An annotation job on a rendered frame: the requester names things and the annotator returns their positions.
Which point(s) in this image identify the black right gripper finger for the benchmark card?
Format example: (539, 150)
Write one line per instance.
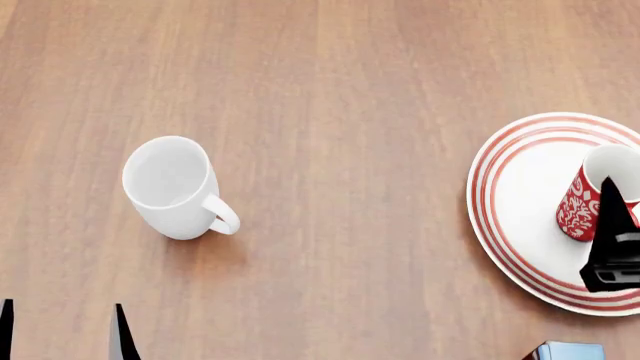
(611, 221)

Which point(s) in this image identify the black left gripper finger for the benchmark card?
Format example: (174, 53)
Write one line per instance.
(6, 330)
(127, 341)

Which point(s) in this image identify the red mug with white pattern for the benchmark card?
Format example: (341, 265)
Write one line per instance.
(580, 210)

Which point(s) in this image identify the white plate with red rings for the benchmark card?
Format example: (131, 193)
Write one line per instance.
(525, 210)

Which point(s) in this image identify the white ceramic mug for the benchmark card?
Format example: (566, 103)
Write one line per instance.
(165, 187)

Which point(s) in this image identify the light blue box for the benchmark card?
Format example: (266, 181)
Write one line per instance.
(570, 351)

